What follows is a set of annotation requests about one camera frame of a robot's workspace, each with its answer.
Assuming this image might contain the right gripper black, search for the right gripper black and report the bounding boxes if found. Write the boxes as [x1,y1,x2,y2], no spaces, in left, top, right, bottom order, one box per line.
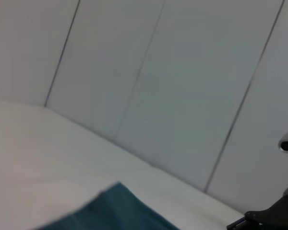
[226,196,288,230]

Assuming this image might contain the teal T-shirt with FREE print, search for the teal T-shirt with FREE print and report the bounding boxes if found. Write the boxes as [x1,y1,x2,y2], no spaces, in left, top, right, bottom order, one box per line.
[37,182,182,230]

